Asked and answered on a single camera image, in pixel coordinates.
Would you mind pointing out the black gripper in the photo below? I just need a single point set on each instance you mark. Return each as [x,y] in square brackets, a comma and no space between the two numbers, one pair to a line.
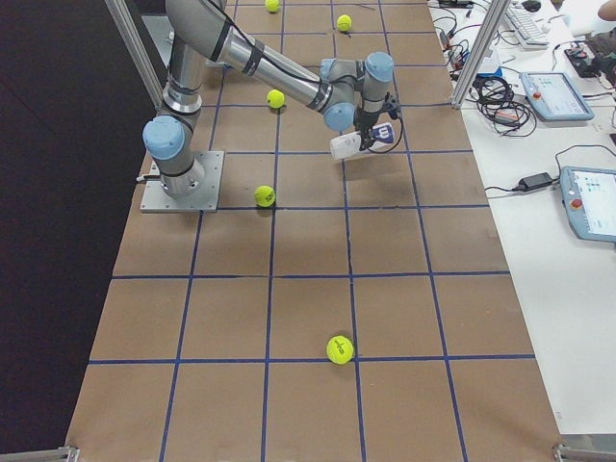
[368,120]

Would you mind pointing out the clear Wilson tennis ball can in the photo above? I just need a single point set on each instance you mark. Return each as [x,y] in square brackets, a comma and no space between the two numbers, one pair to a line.
[348,145]

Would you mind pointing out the tennis ball between bases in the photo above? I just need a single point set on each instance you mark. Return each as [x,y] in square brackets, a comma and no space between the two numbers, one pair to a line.
[276,99]

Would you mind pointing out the tennis ball by torn tape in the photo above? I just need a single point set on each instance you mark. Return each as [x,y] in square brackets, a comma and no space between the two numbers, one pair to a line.
[344,23]

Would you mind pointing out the tennis ball near base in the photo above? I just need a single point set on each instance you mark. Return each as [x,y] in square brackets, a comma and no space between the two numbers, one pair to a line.
[272,6]
[264,196]

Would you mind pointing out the tennis ball front right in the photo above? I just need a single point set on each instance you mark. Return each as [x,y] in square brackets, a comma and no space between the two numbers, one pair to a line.
[340,350]

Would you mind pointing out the black power adapter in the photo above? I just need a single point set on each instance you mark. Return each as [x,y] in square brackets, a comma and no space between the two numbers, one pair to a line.
[534,182]

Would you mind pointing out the far teach pendant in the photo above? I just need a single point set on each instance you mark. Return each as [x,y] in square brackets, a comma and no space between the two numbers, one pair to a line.
[554,97]

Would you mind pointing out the teach pendant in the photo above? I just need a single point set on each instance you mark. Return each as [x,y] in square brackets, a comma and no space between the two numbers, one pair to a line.
[588,196]
[554,97]

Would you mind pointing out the white keyboard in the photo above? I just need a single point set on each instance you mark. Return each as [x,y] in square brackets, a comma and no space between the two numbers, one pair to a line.
[527,32]

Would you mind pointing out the near teach pendant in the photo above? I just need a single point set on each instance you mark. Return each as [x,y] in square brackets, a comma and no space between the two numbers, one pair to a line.
[588,196]

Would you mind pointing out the aluminium frame post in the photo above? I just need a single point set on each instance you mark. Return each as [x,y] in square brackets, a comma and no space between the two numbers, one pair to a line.
[488,28]
[128,30]

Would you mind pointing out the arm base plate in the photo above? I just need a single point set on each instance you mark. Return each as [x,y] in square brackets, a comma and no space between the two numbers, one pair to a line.
[198,190]

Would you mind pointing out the aluminium frame post left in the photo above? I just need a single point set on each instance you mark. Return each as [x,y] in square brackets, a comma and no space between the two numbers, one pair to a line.
[128,30]

